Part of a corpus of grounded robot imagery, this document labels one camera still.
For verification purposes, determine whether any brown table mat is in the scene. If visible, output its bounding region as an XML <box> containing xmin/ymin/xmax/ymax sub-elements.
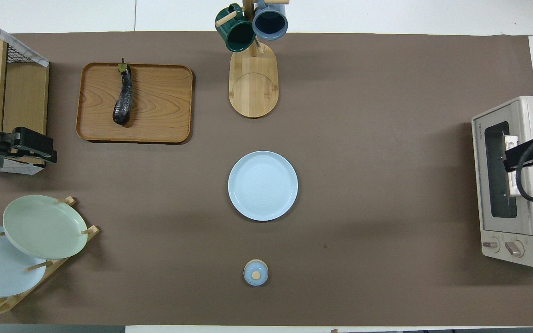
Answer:
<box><xmin>0</xmin><ymin>31</ymin><xmax>533</xmax><ymax>327</ymax></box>

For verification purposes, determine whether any light blue ribbed plate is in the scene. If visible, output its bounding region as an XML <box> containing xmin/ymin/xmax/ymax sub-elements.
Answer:
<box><xmin>228</xmin><ymin>151</ymin><xmax>298</xmax><ymax>222</ymax></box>

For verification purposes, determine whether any wooden mug tree stand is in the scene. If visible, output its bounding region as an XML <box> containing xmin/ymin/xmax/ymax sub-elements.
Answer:
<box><xmin>216</xmin><ymin>0</ymin><xmax>290</xmax><ymax>118</ymax></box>

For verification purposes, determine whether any toaster oven glass door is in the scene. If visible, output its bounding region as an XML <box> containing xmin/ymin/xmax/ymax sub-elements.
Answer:
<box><xmin>472</xmin><ymin>103</ymin><xmax>533</xmax><ymax>236</ymax></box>

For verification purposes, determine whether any dark purple eggplant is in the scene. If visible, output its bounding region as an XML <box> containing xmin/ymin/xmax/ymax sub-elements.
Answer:
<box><xmin>112</xmin><ymin>58</ymin><xmax>133</xmax><ymax>126</ymax></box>

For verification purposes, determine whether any dark green mug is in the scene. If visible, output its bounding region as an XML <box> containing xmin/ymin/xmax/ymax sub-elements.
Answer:
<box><xmin>215</xmin><ymin>4</ymin><xmax>256</xmax><ymax>52</ymax></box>

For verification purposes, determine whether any wooden shelf unit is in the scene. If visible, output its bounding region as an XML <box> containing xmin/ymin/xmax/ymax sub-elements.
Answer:
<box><xmin>0</xmin><ymin>10</ymin><xmax>50</xmax><ymax>175</ymax></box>

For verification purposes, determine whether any pale green plate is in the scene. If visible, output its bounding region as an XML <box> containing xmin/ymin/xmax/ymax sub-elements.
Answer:
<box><xmin>3</xmin><ymin>195</ymin><xmax>88</xmax><ymax>260</ymax></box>

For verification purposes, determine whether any grey white patterned cloth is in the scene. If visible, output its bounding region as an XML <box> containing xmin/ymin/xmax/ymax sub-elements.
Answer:
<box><xmin>0</xmin><ymin>10</ymin><xmax>50</xmax><ymax>175</ymax></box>

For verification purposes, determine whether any wooden serving tray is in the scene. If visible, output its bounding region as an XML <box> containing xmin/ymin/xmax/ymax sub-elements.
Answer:
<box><xmin>76</xmin><ymin>62</ymin><xmax>194</xmax><ymax>143</ymax></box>

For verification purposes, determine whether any wooden plate rack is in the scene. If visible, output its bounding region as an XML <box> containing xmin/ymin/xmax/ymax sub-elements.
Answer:
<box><xmin>0</xmin><ymin>197</ymin><xmax>99</xmax><ymax>317</ymax></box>

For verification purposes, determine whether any blue mug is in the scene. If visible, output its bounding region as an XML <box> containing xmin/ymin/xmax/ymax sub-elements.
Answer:
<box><xmin>252</xmin><ymin>0</ymin><xmax>289</xmax><ymax>41</ymax></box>

